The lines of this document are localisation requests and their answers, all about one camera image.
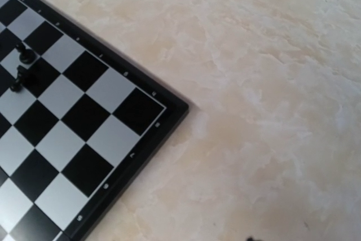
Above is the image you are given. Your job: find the black grey chess board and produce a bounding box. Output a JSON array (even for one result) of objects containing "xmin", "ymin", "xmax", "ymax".
[{"xmin": 1, "ymin": 0, "xmax": 189, "ymax": 240}]

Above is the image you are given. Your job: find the black chess piece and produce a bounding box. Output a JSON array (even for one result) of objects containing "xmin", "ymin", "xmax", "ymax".
[
  {"xmin": 15, "ymin": 42, "xmax": 36, "ymax": 64},
  {"xmin": 10, "ymin": 65, "xmax": 35, "ymax": 93}
]

